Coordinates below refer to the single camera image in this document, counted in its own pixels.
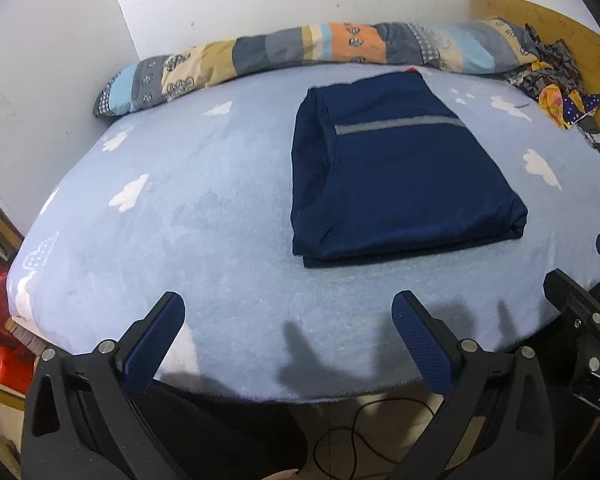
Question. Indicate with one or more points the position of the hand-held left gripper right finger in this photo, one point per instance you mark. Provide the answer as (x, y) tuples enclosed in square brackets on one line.
[(425, 347)]

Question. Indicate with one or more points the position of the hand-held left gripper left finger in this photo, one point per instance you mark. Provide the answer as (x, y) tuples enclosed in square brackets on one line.
[(145, 350)]

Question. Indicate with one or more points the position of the navy blue jacket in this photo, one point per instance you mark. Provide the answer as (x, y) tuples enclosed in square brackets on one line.
[(405, 180)]

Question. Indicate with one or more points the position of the light blue cloud bed sheet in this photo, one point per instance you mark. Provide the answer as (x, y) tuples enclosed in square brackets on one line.
[(180, 240)]

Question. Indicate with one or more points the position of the red plastic crate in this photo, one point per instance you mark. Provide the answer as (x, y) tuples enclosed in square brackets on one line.
[(2, 360)]

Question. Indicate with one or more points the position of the yellow and navy patterned cloth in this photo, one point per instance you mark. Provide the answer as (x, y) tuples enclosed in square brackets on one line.
[(565, 105)]

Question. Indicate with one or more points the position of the dark grey patterned cloth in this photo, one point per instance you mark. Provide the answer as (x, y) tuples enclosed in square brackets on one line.
[(555, 67)]

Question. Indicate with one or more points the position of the wooden headboard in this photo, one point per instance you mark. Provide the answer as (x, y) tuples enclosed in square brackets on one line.
[(555, 25)]

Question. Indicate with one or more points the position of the patchwork quilt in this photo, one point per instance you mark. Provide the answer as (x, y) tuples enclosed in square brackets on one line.
[(280, 52)]

